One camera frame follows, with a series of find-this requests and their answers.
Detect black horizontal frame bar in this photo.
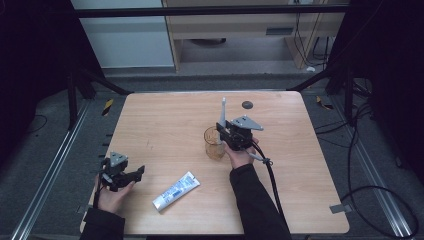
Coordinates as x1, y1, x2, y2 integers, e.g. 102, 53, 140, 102
70, 4, 350, 19

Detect aluminium floor rail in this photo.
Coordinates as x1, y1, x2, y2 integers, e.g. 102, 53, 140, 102
329, 96, 414, 238
9, 99, 92, 240

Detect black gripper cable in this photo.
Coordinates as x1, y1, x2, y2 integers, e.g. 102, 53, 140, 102
92, 183, 105, 210
247, 140, 290, 224

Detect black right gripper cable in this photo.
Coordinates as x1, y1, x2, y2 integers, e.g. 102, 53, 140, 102
247, 140, 290, 224

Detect black hanging desk cables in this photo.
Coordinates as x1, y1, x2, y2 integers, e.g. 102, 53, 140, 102
292, 12, 335, 68

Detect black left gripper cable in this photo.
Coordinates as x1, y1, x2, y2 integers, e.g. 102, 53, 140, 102
92, 183, 105, 210

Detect light wooden desk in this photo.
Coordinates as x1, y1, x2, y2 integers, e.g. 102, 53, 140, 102
161, 0, 349, 73

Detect amber glass cup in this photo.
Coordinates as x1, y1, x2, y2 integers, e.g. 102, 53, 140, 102
203, 125, 228, 161

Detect white electric toothbrush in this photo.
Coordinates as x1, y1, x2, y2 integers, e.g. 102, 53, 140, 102
217, 96, 228, 145

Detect person's right hand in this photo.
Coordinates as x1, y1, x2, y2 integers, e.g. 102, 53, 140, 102
222, 137, 260, 170

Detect white cabinet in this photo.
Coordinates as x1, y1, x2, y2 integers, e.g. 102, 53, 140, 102
70, 0, 176, 70

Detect thin black floor cable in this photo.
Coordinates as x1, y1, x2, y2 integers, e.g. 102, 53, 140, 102
20, 114, 49, 137

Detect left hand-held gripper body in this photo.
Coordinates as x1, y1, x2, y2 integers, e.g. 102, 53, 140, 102
99, 151, 130, 193

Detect white blue toothpaste tube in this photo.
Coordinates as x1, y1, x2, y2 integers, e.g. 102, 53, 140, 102
151, 170, 202, 213

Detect black looped floor cable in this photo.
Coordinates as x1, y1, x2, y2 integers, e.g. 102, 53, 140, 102
339, 103, 420, 240

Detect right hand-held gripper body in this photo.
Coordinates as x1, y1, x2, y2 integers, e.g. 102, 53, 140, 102
225, 114, 265, 152

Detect black metal stand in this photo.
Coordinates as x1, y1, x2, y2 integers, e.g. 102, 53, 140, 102
286, 63, 356, 126
65, 64, 134, 132

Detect person's left hand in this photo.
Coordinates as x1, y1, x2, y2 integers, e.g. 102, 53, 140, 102
94, 175, 136, 215

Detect black curtain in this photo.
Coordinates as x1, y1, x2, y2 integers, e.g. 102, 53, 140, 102
328, 0, 424, 186
0, 0, 104, 168

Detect black floor cable bundle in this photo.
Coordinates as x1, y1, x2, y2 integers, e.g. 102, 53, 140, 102
313, 118, 354, 149

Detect yellow black tape strip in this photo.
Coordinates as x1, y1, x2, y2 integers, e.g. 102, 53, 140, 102
101, 97, 115, 117
315, 95, 335, 111

